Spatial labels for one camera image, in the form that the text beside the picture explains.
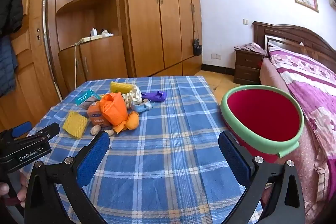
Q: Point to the blue plaid tablecloth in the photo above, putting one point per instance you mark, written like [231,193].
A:
[162,161]

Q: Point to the bed with purple floral bedding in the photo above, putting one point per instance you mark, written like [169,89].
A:
[312,82]

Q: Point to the pink folded cloth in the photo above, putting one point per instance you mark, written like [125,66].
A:
[249,47]

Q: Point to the small orange peel piece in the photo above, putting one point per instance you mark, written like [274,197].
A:
[119,127]

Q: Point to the purple wrapper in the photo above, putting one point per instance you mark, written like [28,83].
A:
[155,96]

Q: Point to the wooden wardrobe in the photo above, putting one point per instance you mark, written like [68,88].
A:
[157,16]

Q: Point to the wooden bed headboard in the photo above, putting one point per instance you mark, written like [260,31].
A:
[294,35]

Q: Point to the wooden door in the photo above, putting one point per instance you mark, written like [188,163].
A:
[31,61]

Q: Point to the white cloth on shelf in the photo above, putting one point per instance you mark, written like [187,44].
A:
[107,33]

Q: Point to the black jacket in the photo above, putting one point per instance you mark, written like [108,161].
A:
[11,1]

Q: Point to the wooden corner shelf unit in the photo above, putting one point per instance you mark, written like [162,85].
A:
[89,61]

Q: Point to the red bucket with green rim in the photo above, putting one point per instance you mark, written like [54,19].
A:
[262,113]

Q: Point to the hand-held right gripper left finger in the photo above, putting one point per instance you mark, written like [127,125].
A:
[93,161]

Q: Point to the blue jacket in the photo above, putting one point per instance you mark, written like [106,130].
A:
[7,66]

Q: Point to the wall outlet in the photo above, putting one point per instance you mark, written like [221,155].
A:
[215,56]

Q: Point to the wooden nightstand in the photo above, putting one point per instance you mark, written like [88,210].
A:
[246,69]

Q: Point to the small white bottle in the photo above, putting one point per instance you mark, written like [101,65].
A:
[93,32]

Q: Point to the teal cardboard box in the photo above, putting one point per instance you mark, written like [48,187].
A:
[85,98]

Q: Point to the white power strip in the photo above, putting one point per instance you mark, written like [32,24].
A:
[90,39]

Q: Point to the peanut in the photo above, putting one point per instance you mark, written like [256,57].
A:
[95,130]
[109,132]

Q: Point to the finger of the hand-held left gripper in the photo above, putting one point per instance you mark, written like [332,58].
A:
[51,129]
[22,128]

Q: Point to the person's left hand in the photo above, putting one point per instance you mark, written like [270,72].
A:
[4,190]

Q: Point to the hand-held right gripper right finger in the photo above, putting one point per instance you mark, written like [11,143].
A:
[233,158]

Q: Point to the orange cardboard box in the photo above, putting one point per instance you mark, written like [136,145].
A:
[94,114]

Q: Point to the pink bed sheet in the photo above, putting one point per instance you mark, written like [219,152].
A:
[309,161]

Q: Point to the white crumpled tissue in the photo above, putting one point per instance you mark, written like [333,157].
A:
[134,94]

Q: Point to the wall air conditioner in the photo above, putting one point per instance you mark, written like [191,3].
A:
[332,3]

